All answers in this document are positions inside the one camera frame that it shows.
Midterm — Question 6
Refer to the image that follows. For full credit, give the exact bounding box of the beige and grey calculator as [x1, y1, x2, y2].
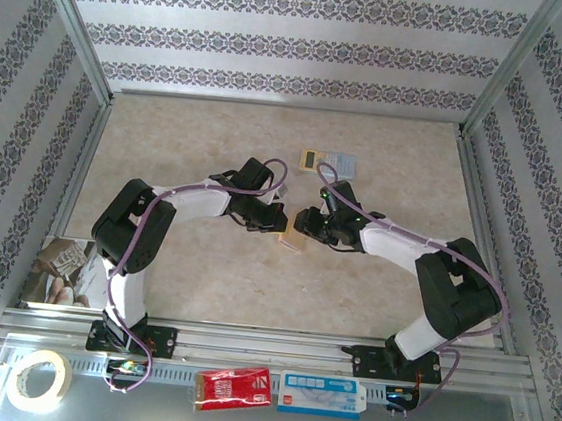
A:
[298, 147, 358, 180]

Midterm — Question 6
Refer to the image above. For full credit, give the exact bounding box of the blue and white package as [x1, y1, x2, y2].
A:
[275, 369, 370, 421]

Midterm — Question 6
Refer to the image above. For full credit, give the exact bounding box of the red cardboard box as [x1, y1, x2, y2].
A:
[189, 359, 276, 420]

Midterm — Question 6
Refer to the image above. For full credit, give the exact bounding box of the slotted metal strip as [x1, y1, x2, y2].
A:
[62, 352, 419, 412]

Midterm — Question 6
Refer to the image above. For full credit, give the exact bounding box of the small circuit board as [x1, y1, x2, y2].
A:
[383, 385, 422, 410]
[105, 356, 151, 378]

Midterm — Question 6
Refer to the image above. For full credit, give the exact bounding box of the printed photo sheet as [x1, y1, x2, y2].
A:
[24, 233, 108, 311]

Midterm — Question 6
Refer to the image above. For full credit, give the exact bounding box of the masking tape roll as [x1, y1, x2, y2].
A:
[3, 345, 76, 418]

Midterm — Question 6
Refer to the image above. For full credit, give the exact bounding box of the purple cable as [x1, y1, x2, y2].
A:
[93, 141, 290, 410]
[289, 161, 524, 421]

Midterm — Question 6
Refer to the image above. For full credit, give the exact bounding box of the aluminium table end rail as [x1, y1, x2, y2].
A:
[109, 82, 465, 131]

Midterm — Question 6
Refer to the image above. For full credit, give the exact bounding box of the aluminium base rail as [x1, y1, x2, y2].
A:
[0, 299, 538, 399]

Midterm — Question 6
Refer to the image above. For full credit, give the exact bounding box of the aluminium table side rail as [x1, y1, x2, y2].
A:
[433, 130, 541, 356]
[49, 94, 116, 246]

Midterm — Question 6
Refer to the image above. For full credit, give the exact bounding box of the aluminium frame post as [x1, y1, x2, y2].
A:
[459, 0, 562, 148]
[14, 0, 126, 104]

